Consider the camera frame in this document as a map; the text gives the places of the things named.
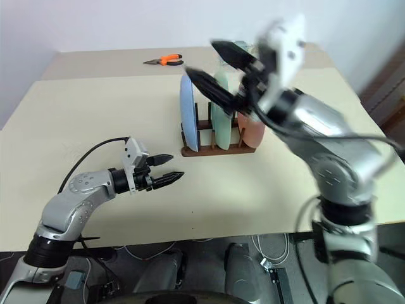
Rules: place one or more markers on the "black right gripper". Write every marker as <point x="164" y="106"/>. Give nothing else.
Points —
<point x="259" y="76"/>

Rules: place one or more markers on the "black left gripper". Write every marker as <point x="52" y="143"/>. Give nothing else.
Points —
<point x="144" y="181"/>

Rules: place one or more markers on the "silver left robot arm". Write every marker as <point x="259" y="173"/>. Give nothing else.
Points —
<point x="63" y="206"/>

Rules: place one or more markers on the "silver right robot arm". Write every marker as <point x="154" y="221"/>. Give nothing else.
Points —
<point x="332" y="152"/>

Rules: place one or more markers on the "pink plate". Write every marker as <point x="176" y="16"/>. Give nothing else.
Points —
<point x="253" y="133"/>

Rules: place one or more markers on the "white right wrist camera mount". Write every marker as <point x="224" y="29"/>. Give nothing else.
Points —
<point x="291" y="57"/>

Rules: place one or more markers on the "dark rounded robot leg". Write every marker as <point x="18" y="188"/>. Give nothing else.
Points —
<point x="242" y="269"/>
<point x="161" y="269"/>

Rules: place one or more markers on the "black bar with metal bracket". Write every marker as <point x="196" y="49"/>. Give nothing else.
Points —
<point x="280" y="282"/>

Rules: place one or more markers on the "green plate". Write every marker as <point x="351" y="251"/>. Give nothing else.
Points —
<point x="221" y="130"/>

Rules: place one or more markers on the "wooden dish rack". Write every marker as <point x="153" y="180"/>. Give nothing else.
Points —
<point x="218" y="151"/>

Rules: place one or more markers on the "blue plate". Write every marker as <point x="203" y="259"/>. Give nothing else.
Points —
<point x="189" y="117"/>

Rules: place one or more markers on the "small blue grey device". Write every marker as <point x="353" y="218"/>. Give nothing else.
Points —
<point x="75" y="279"/>

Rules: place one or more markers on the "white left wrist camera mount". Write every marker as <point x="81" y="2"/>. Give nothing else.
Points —
<point x="134" y="152"/>

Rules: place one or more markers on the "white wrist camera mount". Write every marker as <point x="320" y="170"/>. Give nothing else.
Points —
<point x="291" y="57"/>
<point x="134" y="152"/>

